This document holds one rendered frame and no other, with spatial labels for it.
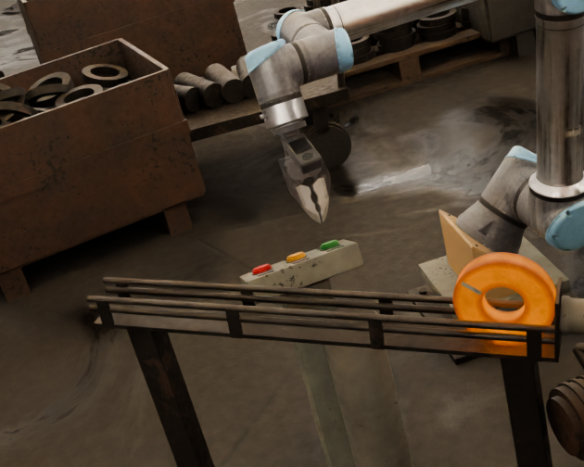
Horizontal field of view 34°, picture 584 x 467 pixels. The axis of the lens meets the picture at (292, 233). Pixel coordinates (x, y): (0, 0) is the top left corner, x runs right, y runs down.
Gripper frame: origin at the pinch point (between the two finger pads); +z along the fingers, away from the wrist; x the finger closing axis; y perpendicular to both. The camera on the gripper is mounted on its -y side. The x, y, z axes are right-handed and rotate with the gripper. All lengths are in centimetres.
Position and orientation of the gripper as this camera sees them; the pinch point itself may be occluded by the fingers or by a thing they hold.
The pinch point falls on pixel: (320, 217)
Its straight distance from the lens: 197.5
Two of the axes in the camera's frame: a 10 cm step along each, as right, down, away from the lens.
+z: 3.1, 9.4, 1.1
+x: -9.3, 3.3, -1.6
